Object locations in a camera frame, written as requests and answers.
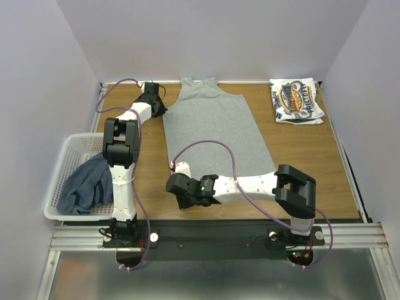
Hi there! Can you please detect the grey tank top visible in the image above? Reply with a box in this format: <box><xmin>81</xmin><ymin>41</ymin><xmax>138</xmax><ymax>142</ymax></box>
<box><xmin>162</xmin><ymin>77</ymin><xmax>276</xmax><ymax>179</ymax></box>

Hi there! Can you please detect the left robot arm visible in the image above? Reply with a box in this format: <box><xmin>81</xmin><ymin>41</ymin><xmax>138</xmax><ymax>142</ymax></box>
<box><xmin>99</xmin><ymin>81</ymin><xmax>167</xmax><ymax>248</ymax></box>

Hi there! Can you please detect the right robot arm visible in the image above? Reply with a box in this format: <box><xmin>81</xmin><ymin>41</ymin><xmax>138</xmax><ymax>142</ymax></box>
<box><xmin>166</xmin><ymin>162</ymin><xmax>316</xmax><ymax>244</ymax></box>

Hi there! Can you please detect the blue tank top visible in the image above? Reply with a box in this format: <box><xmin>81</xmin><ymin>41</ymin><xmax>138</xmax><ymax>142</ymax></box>
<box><xmin>56</xmin><ymin>153</ymin><xmax>113</xmax><ymax>215</ymax></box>

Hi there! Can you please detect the folded white printed tank top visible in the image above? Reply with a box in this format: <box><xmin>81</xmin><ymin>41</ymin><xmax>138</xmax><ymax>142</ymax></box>
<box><xmin>269</xmin><ymin>77</ymin><xmax>325</xmax><ymax>125</ymax></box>

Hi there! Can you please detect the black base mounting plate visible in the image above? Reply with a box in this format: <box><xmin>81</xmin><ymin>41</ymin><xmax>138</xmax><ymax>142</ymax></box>
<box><xmin>102</xmin><ymin>219</ymin><xmax>325</xmax><ymax>261</ymax></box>

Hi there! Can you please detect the white plastic laundry basket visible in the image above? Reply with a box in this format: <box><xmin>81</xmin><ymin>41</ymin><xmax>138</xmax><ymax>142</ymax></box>
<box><xmin>43</xmin><ymin>132</ymin><xmax>113</xmax><ymax>222</ymax></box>

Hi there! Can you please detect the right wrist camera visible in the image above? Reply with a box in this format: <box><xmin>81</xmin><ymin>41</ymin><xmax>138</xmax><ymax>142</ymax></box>
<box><xmin>170</xmin><ymin>161</ymin><xmax>191</xmax><ymax>178</ymax></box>

